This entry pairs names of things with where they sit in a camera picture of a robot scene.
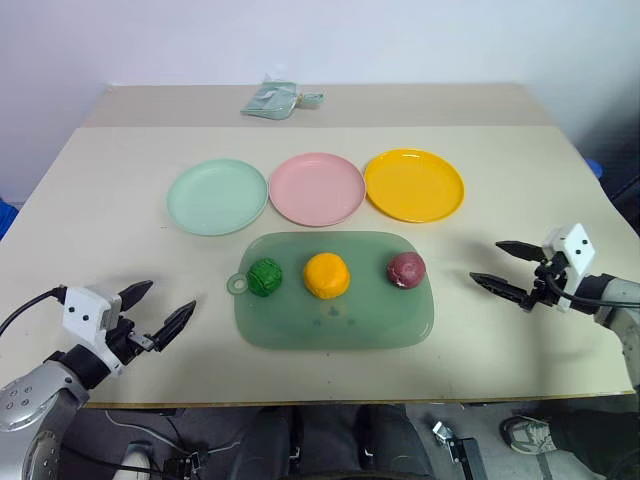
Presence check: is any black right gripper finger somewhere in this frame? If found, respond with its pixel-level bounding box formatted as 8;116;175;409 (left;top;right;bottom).
495;240;545;262
468;271;534;313

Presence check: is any black floor box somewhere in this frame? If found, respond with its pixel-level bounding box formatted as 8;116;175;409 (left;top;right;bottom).
160;451;210;480

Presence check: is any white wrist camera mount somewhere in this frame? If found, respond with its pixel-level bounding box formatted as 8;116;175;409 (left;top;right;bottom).
56;285;125;377
541;222;599;315

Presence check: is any green plastic-wrapped packet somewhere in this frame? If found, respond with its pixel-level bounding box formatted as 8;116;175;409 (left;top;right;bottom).
239;73;302;122

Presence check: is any dark red ball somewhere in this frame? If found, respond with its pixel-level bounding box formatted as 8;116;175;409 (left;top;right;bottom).
386;251;427;291

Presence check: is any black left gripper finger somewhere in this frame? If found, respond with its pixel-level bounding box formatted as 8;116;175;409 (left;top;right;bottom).
151;299;198;353
118;279;155;315

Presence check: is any dark trouser leg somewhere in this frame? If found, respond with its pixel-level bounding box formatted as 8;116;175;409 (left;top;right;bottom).
547;397;640;479

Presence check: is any grey green sneaker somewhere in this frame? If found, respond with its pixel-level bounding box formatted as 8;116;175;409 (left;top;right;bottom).
500;414;567;457

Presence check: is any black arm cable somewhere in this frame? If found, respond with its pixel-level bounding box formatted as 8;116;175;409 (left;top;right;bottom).
0;288;68;337
544;272;609;304

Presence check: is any silver metal bracket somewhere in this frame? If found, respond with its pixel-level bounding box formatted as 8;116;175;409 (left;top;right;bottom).
431;420;455;447

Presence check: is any dark rounded shape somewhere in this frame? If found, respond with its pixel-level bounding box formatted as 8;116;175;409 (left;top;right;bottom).
230;404;304;480
349;403;435;480

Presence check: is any orange ball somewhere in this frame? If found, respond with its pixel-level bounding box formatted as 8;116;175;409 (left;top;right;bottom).
302;252;351;301

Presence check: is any green ball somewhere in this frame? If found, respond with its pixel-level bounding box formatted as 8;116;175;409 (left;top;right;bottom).
246;256;284;300

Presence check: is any white shoe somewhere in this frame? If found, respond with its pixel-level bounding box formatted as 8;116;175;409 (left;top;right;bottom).
121;439;152;480

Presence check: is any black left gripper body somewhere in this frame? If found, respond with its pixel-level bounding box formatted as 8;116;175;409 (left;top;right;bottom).
105;318;154;366

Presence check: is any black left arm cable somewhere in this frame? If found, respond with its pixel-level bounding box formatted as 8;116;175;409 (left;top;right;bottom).
0;288;68;337

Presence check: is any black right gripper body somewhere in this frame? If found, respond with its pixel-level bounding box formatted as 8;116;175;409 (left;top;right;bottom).
529;253;571;308

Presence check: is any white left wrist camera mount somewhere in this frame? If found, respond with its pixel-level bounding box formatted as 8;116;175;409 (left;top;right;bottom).
56;285;125;377

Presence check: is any yellow plate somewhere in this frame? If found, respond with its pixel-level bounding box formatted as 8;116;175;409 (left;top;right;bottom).
363;147;467;225

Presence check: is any translucent green tray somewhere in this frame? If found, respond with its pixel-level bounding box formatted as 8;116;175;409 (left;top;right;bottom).
227;229;436;352

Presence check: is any light green plate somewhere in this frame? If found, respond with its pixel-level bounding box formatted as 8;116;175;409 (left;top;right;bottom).
165;158;269;237

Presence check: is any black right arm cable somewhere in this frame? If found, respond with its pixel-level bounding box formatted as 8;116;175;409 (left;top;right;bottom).
544;272;609;304

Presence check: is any pink plate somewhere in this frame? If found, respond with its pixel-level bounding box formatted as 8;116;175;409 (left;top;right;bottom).
268;152;368;227

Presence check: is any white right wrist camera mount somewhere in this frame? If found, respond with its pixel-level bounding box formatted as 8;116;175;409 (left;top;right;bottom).
541;222;599;315

